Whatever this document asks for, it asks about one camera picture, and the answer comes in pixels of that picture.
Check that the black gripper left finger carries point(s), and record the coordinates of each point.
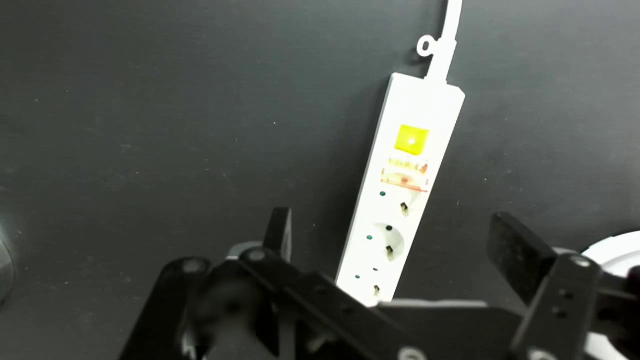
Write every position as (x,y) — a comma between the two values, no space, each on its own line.
(267,307)

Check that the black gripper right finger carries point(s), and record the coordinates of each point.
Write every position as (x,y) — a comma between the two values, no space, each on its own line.
(560,301)

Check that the white power strip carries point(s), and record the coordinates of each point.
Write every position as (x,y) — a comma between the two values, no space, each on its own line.
(401,200)

